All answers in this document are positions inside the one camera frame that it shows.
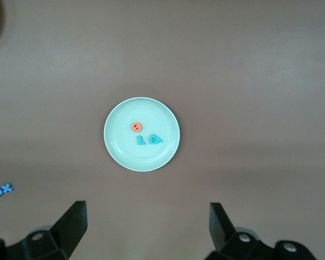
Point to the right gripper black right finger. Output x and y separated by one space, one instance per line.
222 233

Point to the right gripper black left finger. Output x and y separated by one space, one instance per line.
70 227

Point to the teal letter r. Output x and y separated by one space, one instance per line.
139 143

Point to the teal letter b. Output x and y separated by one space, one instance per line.
159 140

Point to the orange letter e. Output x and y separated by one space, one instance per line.
136 127

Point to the blue letter x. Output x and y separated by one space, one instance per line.
7 188

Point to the light green plate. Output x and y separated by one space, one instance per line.
151 113

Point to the brown table cover sheet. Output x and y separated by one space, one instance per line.
233 81

